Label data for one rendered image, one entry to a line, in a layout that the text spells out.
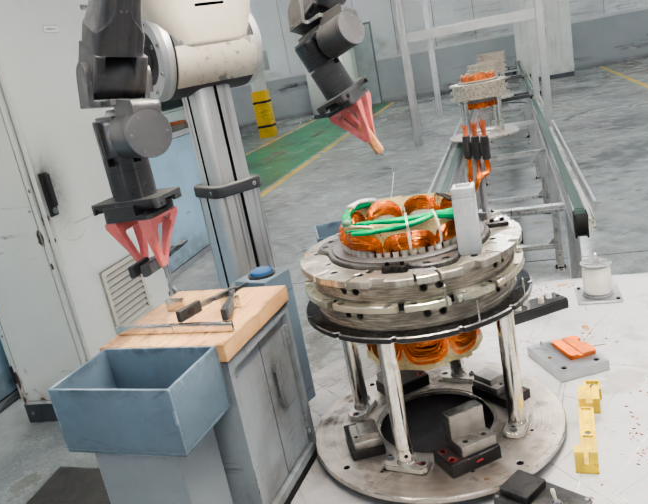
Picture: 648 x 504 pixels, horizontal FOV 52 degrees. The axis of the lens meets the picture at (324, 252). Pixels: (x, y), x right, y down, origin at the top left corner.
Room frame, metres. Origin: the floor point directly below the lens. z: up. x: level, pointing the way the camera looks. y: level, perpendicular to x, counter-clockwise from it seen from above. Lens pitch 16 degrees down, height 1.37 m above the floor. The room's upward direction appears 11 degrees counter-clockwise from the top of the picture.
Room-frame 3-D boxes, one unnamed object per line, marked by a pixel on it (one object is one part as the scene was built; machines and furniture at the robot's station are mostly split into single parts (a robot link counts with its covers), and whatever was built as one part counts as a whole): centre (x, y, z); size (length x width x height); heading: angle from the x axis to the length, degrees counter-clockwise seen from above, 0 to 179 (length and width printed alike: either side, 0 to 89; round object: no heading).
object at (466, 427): (0.81, -0.15, 0.85); 0.06 x 0.04 x 0.05; 109
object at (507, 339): (0.86, -0.23, 0.91); 0.02 x 0.02 x 0.21
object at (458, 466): (0.80, -0.14, 0.81); 0.08 x 0.05 x 0.02; 109
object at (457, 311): (0.93, -0.12, 1.05); 0.29 x 0.29 x 0.06
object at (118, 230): (0.87, 0.23, 1.19); 0.07 x 0.07 x 0.09; 69
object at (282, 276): (1.11, 0.11, 0.91); 0.07 x 0.07 x 0.25; 52
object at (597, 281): (1.31, -0.56, 0.82); 0.06 x 0.06 x 0.06
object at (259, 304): (0.87, 0.19, 1.05); 0.20 x 0.19 x 0.02; 157
